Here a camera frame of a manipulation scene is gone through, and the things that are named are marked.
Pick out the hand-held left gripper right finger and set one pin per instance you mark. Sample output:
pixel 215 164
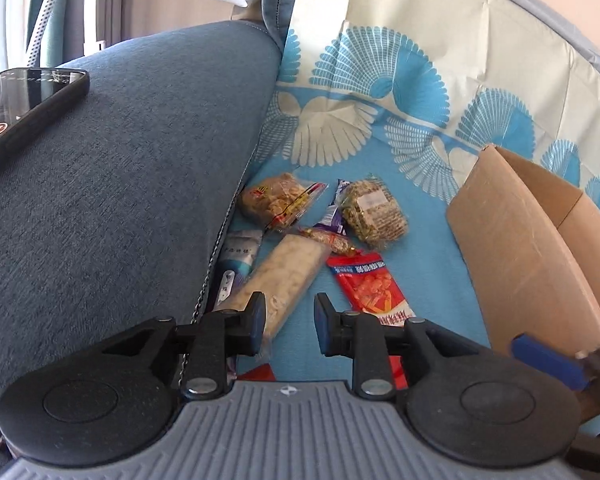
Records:
pixel 322 325

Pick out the purple snack bar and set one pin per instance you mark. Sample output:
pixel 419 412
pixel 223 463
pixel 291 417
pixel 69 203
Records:
pixel 336 220

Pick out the long beige nougat bar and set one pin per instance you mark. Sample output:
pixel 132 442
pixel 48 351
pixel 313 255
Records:
pixel 290 270

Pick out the clear seed brittle packet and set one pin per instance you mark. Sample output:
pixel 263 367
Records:
pixel 375 210

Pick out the red snack packet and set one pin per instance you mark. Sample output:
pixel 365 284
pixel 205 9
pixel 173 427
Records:
pixel 370 285

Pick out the brown cardboard box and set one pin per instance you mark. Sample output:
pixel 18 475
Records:
pixel 510 250

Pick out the teal curtain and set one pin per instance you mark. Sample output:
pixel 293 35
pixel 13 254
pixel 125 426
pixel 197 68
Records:
pixel 55 40

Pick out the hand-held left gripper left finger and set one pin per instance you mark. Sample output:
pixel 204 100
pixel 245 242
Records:
pixel 257 325

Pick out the white purple snack packet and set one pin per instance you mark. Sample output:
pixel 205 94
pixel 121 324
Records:
pixel 237 255

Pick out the blue stitched cloth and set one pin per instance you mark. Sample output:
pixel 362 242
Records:
pixel 280 0

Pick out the small red wrapper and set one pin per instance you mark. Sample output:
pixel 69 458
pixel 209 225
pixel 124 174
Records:
pixel 260 374

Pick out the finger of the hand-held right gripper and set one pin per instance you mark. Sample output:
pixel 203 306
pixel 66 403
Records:
pixel 545 360

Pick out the clear peanut snack packet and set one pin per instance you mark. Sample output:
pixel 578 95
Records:
pixel 272 200

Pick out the black smartphone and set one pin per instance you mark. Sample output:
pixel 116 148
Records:
pixel 25 100

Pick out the red gold candy bar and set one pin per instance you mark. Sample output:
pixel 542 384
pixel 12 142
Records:
pixel 330 241

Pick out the grey curtain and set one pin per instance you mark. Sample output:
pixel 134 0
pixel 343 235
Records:
pixel 110 0

